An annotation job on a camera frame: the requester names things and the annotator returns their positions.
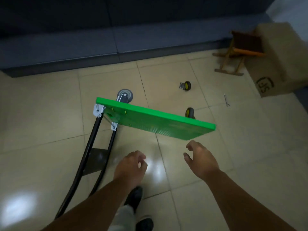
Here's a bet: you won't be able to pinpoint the person's light trousers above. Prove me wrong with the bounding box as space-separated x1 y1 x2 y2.
107 204 135 231

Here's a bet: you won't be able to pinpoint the grey caster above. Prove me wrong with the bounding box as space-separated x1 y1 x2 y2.
116 88 133 103

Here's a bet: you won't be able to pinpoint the green platform trolley deck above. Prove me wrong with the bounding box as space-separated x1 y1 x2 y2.
54 97 216 220

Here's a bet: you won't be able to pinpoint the dark grey shelf unit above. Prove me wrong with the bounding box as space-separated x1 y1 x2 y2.
0 0 274 78

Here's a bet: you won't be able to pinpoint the person's right forearm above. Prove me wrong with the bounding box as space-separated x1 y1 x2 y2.
204 169 296 231

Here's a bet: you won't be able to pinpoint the small wooden folding stool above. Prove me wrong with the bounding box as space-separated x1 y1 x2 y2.
212 30 266 77

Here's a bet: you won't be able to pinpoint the person's dark shoe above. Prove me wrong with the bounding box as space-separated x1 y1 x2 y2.
123 186 143 213
135 218 154 231

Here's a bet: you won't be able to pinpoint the brown cardboard box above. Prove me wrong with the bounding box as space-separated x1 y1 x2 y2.
248 22 308 98

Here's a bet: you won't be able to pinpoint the person's left forearm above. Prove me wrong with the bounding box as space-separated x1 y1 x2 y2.
41 176 142 231

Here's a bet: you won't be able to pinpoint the person's right hand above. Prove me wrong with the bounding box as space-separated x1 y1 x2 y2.
183 140 221 182

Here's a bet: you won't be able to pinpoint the person's left hand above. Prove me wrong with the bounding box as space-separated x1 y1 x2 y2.
113 150 148 188

